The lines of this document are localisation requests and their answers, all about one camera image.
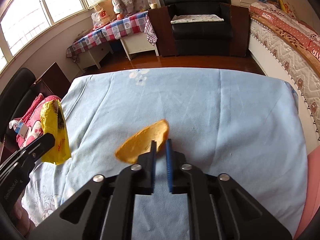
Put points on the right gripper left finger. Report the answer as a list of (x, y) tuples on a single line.
[(137, 179)]

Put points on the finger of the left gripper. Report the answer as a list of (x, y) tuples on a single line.
[(39, 147)]

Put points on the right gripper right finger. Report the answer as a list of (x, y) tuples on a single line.
[(202, 191)]

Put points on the yellow plastic bag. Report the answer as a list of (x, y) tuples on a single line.
[(53, 122)]

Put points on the orange peel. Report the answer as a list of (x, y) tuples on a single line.
[(140, 142)]

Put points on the pink trash bucket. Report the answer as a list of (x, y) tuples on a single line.
[(312, 195)]

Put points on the left hand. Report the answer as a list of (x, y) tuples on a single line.
[(24, 224)]

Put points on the pink polka dot cushion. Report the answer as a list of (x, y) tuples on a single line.
[(29, 127)]

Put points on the black chair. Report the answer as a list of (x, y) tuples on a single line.
[(12, 94)]

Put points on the light blue table cloth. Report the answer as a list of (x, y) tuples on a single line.
[(224, 121)]

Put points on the white side table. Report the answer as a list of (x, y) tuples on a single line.
[(137, 43)]

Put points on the window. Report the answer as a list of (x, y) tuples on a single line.
[(26, 19)]

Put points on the checkered tablecloth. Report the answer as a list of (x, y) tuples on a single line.
[(134, 24)]

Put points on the brown paper shopping bag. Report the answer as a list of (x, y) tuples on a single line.
[(105, 11)]

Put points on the orange fruit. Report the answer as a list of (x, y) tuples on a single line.
[(120, 16)]

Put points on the black leather armchair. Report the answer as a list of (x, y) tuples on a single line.
[(200, 27)]

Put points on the brown wooden side cabinet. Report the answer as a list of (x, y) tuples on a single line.
[(161, 23)]

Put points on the white seat cushion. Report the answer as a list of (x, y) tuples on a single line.
[(195, 19)]

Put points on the drink cup with straw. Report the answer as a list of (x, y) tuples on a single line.
[(152, 4)]

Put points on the bed with floral quilt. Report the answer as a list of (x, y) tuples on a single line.
[(287, 49)]

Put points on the yellow pillow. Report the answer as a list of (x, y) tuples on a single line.
[(288, 8)]

